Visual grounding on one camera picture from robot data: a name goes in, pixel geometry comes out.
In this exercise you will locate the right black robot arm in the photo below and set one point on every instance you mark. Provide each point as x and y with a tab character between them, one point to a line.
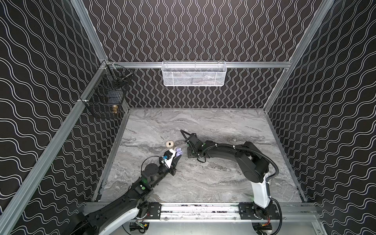
255	166

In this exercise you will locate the purple round disc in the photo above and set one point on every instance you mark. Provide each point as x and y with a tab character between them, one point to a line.
178	151

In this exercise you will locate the brass fitting in basket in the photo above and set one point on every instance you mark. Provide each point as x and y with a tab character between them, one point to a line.
115	109

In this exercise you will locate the white mesh wall basket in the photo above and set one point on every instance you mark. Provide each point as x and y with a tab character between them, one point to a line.
194	73

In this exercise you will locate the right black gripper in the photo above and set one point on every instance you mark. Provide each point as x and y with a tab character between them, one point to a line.
191	147

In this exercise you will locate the black wire wall basket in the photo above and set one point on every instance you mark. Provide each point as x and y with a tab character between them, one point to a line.
110	90

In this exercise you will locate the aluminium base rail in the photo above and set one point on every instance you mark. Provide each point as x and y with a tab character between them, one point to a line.
220	218

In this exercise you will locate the black mounting plate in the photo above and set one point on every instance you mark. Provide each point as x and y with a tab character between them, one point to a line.
149	210
249	211

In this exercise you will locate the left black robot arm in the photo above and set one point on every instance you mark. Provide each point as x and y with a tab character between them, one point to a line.
106	220

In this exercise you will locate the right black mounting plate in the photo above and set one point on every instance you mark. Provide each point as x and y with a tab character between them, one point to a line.
249	211

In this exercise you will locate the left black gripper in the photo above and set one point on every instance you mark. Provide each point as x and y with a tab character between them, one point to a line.
173	164

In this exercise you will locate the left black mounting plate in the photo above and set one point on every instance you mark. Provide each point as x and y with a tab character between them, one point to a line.
149	210

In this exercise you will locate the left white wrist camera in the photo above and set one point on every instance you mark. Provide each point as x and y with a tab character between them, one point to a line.
167	158

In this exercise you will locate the beige earbud charging case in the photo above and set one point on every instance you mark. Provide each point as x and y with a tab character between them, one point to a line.
169	144

